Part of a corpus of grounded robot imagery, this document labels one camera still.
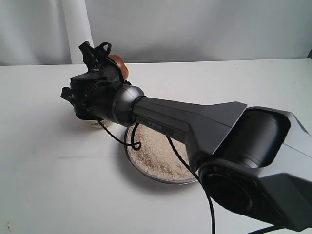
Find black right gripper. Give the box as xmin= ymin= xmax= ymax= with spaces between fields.
xmin=60 ymin=73 xmax=131 ymax=120

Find brown wooden cup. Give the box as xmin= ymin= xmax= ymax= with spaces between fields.
xmin=100 ymin=55 xmax=129 ymax=83

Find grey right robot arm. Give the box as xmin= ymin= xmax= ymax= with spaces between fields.
xmin=61 ymin=73 xmax=312 ymax=232

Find small white ceramic bowl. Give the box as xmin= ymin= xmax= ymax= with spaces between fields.
xmin=88 ymin=119 xmax=112 ymax=128

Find steel basin of rice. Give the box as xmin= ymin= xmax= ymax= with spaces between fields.
xmin=125 ymin=124 xmax=197 ymax=184

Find white backdrop curtain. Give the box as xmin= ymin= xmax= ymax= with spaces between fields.
xmin=0 ymin=0 xmax=312 ymax=65

